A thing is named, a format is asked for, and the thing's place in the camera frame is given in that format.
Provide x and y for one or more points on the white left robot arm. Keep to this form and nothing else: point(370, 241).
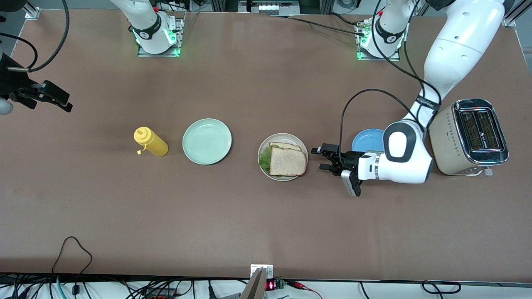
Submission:
point(457, 50)

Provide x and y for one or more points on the green lettuce leaf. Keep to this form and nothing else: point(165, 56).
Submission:
point(264, 160)

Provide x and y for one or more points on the grey control box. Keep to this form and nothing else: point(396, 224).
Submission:
point(268, 7)

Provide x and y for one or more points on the beige chrome toaster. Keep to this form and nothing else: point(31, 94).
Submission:
point(482, 128)

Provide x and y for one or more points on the pale green plate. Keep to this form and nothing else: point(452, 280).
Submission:
point(207, 141)

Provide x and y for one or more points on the small red display module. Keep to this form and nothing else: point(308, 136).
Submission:
point(271, 285)

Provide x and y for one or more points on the aluminium frame post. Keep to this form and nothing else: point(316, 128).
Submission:
point(511, 18)
point(32, 13)

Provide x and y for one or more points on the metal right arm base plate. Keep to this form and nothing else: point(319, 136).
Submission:
point(143, 53)

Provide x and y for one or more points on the red black power strip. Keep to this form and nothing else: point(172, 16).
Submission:
point(160, 296)

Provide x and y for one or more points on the beige plate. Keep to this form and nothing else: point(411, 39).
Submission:
point(282, 137)

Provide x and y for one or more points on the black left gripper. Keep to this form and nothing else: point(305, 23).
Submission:
point(350, 159)

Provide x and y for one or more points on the brown-crust bread slice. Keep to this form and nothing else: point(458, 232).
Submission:
point(286, 145)
point(289, 162)

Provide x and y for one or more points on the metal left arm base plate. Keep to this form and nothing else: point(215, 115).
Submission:
point(361, 57)

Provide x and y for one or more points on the yellow squeeze mustard bottle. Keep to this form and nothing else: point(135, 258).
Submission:
point(153, 143)

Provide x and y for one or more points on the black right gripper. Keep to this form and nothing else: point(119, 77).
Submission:
point(12, 83)

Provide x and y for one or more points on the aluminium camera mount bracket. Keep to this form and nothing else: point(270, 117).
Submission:
point(259, 286)

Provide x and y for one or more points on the blue plate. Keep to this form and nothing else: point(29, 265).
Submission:
point(368, 139)

